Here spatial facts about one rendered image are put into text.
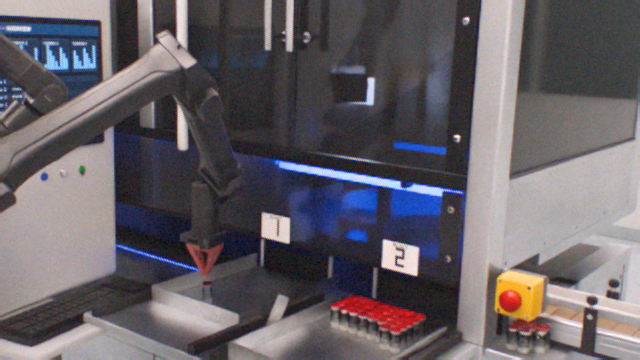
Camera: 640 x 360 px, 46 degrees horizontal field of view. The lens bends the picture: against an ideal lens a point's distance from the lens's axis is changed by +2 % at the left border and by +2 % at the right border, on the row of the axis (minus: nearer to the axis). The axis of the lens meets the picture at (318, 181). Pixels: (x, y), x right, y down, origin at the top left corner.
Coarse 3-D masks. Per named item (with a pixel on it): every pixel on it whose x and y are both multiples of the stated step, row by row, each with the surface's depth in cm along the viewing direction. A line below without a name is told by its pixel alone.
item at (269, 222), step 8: (264, 216) 177; (272, 216) 176; (280, 216) 174; (264, 224) 178; (272, 224) 176; (280, 224) 175; (288, 224) 173; (264, 232) 178; (272, 232) 176; (280, 232) 175; (288, 232) 173; (280, 240) 175; (288, 240) 174
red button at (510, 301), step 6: (504, 294) 139; (510, 294) 138; (516, 294) 139; (498, 300) 140; (504, 300) 139; (510, 300) 138; (516, 300) 138; (504, 306) 139; (510, 306) 138; (516, 306) 138
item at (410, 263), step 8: (384, 240) 157; (384, 248) 158; (392, 248) 156; (408, 248) 154; (416, 248) 153; (384, 256) 158; (392, 256) 157; (400, 256) 155; (408, 256) 154; (416, 256) 153; (384, 264) 158; (392, 264) 157; (408, 264) 155; (416, 264) 153; (408, 272) 155; (416, 272) 154
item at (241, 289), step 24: (240, 264) 187; (168, 288) 169; (192, 288) 174; (216, 288) 174; (240, 288) 175; (264, 288) 175; (288, 288) 176; (312, 288) 169; (336, 288) 177; (192, 312) 158; (216, 312) 154; (240, 312) 151
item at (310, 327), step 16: (320, 304) 157; (288, 320) 149; (304, 320) 153; (320, 320) 157; (256, 336) 142; (272, 336) 146; (288, 336) 148; (304, 336) 148; (320, 336) 149; (336, 336) 149; (352, 336) 149; (432, 336) 143; (240, 352) 135; (256, 352) 133; (272, 352) 141; (288, 352) 141; (304, 352) 141; (320, 352) 141; (336, 352) 142; (352, 352) 142; (368, 352) 142; (384, 352) 142; (400, 352) 135; (416, 352) 139
